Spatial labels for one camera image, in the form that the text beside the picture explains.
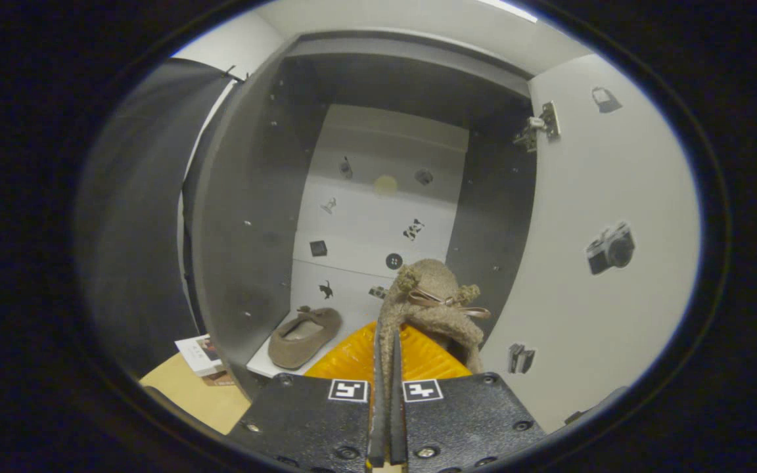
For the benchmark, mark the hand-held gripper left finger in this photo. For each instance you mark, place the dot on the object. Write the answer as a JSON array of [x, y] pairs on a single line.
[[378, 427]]

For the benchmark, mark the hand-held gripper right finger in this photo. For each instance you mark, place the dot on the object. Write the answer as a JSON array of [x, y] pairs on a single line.
[[397, 427]]

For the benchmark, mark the brown fuzzy shoe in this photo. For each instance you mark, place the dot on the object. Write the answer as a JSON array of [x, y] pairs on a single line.
[[303, 341], [428, 309]]

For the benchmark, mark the grey shoe cabinet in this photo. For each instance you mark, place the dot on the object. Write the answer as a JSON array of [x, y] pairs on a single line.
[[247, 230]]

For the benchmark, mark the metal door hinge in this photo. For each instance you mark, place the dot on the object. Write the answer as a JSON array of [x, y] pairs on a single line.
[[546, 121]]

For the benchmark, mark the white book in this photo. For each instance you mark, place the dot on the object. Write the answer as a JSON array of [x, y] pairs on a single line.
[[198, 355]]

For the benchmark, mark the black backdrop cloth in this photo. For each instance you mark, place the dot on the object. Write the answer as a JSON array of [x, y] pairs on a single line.
[[135, 230]]

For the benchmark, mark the long ceiling light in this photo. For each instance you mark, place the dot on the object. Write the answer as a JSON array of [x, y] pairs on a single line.
[[510, 10]]

